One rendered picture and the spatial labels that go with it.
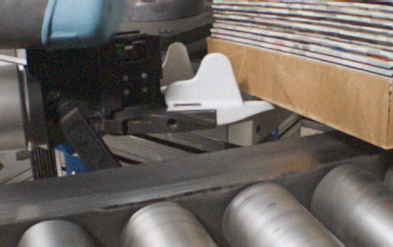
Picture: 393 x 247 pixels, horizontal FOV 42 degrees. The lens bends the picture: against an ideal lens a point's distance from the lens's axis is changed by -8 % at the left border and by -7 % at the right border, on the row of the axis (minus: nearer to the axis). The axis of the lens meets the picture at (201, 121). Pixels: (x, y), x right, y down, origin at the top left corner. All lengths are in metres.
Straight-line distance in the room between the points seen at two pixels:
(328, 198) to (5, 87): 0.26
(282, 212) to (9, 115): 0.23
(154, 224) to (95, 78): 0.19
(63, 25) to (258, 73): 0.19
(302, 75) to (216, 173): 0.10
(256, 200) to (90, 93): 0.19
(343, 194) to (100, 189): 0.15
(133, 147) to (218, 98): 0.33
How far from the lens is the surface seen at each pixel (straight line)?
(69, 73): 0.45
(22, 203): 0.33
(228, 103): 0.45
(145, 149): 0.74
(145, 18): 0.69
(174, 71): 0.54
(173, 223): 0.30
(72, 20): 0.35
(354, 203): 0.34
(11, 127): 0.43
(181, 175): 0.34
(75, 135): 0.46
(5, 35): 0.37
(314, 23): 0.40
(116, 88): 0.44
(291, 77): 0.41
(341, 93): 0.36
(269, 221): 0.30
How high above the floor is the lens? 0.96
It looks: 23 degrees down
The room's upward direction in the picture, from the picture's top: straight up
